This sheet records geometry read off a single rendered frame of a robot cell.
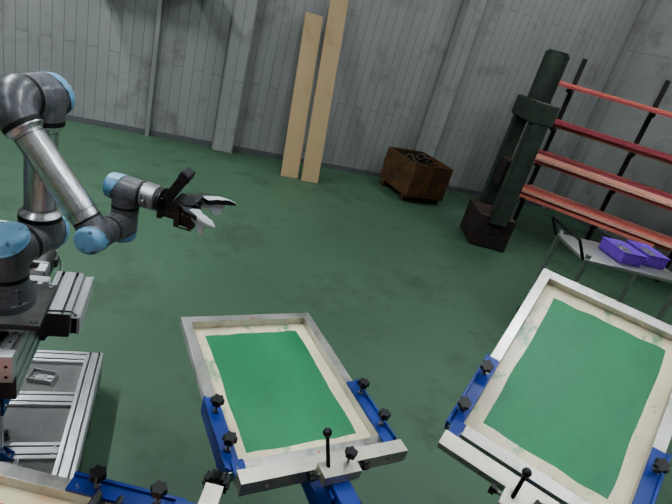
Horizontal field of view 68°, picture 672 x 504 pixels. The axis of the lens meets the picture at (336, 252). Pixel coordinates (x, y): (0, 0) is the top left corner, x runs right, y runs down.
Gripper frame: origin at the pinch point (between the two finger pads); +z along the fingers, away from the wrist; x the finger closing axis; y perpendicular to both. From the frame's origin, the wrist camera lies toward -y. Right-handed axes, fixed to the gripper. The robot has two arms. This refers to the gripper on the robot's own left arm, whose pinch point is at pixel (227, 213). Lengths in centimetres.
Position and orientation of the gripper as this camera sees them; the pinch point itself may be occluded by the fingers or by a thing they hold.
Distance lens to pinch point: 142.4
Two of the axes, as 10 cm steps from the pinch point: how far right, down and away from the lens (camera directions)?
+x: -1.9, 4.9, -8.5
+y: -2.3, 8.2, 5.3
